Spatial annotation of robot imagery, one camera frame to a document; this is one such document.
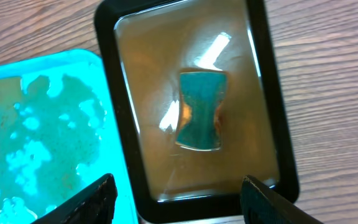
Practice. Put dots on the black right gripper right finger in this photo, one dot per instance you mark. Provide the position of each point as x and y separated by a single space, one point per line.
262 205

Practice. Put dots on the black tray with brown water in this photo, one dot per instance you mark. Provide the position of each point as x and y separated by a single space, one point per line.
145 46

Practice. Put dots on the teal plastic tray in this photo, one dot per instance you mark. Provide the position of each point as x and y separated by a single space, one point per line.
58 135

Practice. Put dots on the green and yellow sponge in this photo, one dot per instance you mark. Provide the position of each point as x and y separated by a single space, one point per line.
201 98

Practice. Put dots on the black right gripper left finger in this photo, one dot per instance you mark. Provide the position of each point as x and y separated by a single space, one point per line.
95 204

